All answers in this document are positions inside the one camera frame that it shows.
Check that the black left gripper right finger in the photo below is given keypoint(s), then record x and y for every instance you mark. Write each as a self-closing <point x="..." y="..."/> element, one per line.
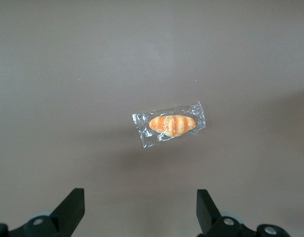
<point x="208" y="217"/>

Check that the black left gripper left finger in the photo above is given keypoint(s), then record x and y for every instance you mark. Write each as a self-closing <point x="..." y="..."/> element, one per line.
<point x="68" y="214"/>

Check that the plastic-wrapped orange bread roll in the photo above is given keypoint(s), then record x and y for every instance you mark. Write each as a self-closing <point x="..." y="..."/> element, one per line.
<point x="171" y="125"/>

